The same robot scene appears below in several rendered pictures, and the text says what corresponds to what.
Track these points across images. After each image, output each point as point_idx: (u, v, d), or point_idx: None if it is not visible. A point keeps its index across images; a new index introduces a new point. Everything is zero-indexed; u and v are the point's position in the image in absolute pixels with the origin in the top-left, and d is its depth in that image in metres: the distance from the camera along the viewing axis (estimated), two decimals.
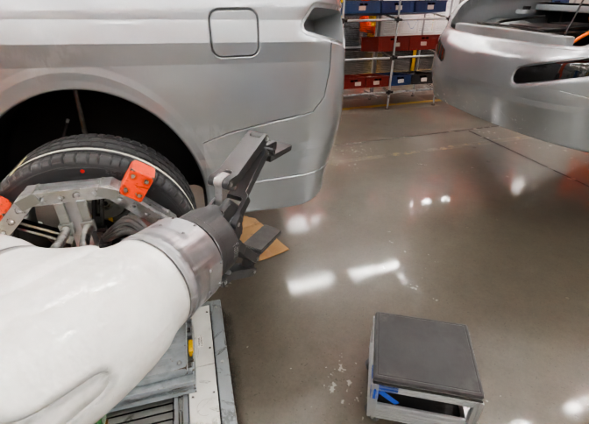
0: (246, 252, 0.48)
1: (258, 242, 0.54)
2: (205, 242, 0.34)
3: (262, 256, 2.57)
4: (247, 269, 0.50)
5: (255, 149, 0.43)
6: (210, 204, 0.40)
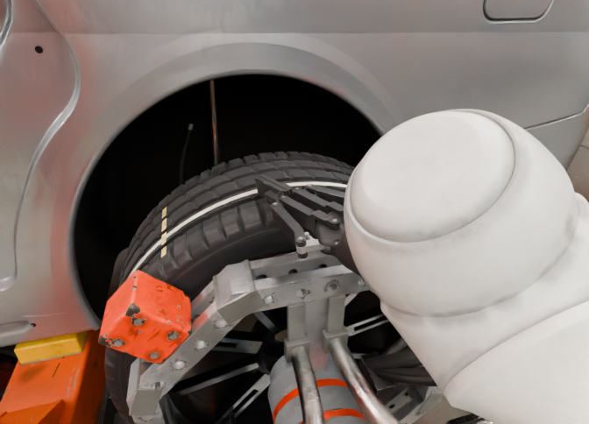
0: (306, 224, 0.49)
1: None
2: None
3: None
4: None
5: (329, 202, 0.53)
6: None
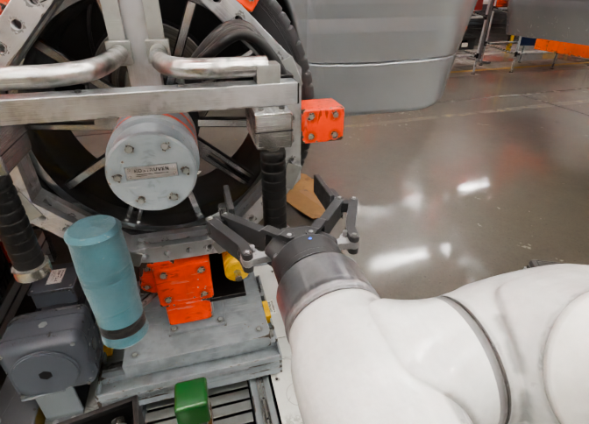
0: (252, 241, 0.46)
1: (233, 213, 0.50)
2: None
3: (324, 212, 2.07)
4: None
5: None
6: None
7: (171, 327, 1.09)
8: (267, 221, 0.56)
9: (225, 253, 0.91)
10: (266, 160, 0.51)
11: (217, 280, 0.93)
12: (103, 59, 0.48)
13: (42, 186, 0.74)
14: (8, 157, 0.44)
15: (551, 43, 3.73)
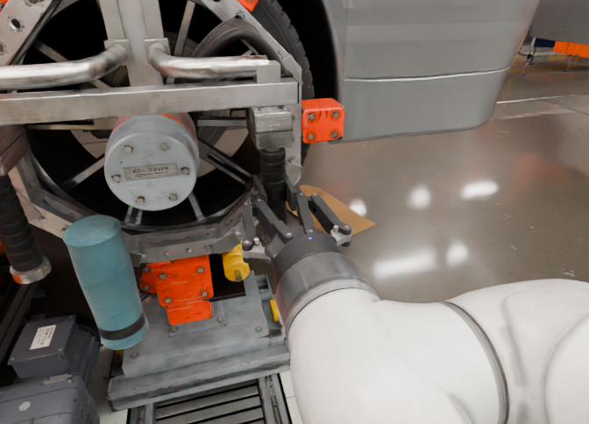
0: (271, 232, 0.48)
1: (265, 200, 0.53)
2: None
3: None
4: None
5: None
6: None
7: (171, 327, 1.08)
8: None
9: (224, 253, 0.91)
10: (266, 160, 0.51)
11: (217, 281, 0.93)
12: (102, 59, 0.48)
13: (41, 186, 0.74)
14: (6, 157, 0.44)
15: (572, 45, 3.56)
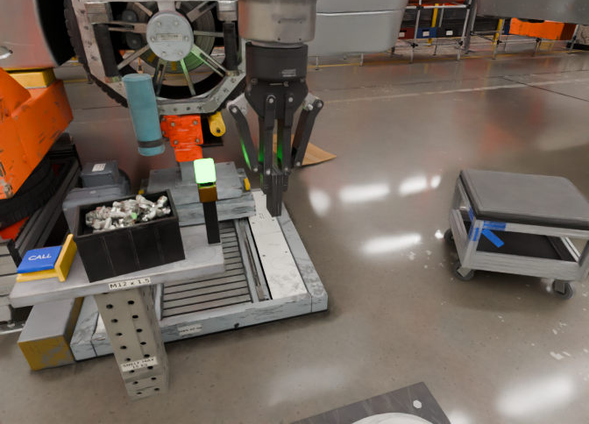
0: (267, 140, 0.49)
1: (274, 180, 0.54)
2: (313, 30, 0.43)
3: (309, 161, 2.41)
4: (254, 150, 0.49)
5: (307, 146, 0.52)
6: (302, 78, 0.49)
7: (176, 183, 1.65)
8: (227, 63, 1.12)
9: (210, 120, 1.47)
10: (224, 27, 1.07)
11: (206, 139, 1.49)
12: None
13: None
14: (108, 16, 1.00)
15: (523, 27, 4.08)
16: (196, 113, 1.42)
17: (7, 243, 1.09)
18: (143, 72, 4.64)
